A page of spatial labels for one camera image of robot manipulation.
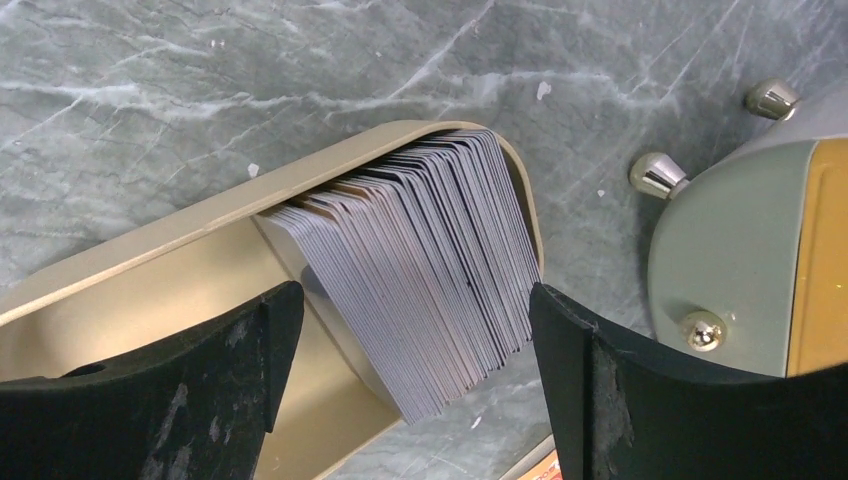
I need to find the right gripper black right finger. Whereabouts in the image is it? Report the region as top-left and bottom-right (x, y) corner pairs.
(529, 283), (847, 479)

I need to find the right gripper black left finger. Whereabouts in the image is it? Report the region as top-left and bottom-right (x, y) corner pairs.
(1, 281), (304, 479)

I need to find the beige plastic tray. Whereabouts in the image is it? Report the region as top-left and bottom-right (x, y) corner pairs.
(1, 120), (543, 479)

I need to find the orange patterned card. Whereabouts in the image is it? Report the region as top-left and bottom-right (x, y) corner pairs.
(499, 434), (563, 480)

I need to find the stack of grey cards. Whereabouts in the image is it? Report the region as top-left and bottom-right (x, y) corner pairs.
(257, 129), (541, 424)

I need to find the round pastel drawer box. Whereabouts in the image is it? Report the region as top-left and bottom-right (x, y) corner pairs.
(627, 78), (848, 380)

